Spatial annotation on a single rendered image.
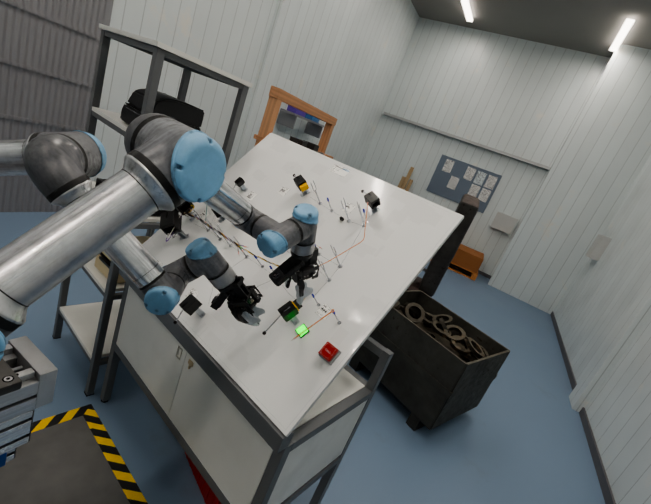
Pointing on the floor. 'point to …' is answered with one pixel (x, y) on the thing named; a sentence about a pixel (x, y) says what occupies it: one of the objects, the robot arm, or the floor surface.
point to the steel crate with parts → (433, 360)
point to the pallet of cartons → (471, 260)
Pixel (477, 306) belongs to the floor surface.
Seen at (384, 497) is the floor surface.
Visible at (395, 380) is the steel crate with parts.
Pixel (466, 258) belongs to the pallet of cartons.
